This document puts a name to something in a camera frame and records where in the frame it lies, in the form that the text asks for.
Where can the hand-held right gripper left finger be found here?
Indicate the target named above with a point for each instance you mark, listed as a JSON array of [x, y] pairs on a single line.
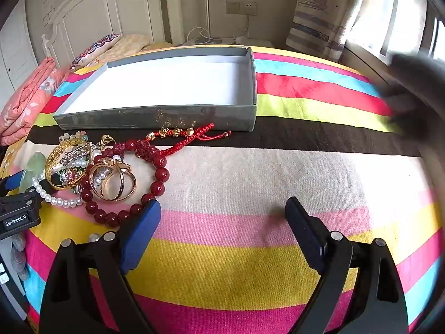
[[142, 236]]

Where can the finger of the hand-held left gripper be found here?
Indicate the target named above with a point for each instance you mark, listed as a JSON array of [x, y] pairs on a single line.
[[22, 200], [14, 180]]

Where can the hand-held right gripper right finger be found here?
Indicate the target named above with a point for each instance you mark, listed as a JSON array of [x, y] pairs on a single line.
[[306, 236]]

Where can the green jade bangle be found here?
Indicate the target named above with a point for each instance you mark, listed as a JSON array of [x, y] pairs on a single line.
[[34, 162]]

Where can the gold bangle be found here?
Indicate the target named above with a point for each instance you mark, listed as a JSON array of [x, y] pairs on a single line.
[[55, 155]]

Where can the silver pearl brooch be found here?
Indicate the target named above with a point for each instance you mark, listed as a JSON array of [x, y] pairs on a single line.
[[71, 158]]

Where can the grey cardboard box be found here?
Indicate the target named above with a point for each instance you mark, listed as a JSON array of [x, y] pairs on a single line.
[[156, 83]]

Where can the pink patterned pillow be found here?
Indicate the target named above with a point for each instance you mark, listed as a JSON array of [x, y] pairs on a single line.
[[27, 101]]

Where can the striped colourful blanket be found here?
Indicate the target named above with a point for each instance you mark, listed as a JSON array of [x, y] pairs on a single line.
[[243, 167]]

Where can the white wardrobe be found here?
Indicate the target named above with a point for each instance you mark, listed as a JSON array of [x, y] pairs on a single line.
[[14, 62]]

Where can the embroidered pillow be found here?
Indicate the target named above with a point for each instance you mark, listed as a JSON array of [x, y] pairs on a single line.
[[100, 43]]

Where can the beige pillow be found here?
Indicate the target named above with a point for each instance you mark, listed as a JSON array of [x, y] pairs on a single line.
[[128, 43]]

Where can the dark cloth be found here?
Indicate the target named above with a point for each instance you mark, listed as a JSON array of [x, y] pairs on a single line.
[[417, 87]]

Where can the white window sill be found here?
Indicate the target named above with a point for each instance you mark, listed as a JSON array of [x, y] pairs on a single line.
[[365, 59]]

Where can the white bed headboard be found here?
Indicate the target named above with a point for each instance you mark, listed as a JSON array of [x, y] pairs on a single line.
[[104, 10]]

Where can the white power strip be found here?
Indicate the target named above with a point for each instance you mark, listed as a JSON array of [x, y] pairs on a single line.
[[252, 40]]

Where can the printed striped curtain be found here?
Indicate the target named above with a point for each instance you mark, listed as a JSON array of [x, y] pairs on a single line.
[[320, 21]]

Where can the white pole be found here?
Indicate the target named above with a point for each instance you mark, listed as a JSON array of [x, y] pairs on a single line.
[[205, 3]]

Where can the window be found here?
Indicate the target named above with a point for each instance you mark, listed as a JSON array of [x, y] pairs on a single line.
[[399, 10]]

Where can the beige wall socket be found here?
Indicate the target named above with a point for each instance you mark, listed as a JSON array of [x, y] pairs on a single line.
[[249, 8]]

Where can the beige wall switch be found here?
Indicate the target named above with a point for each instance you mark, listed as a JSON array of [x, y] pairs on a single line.
[[233, 7]]

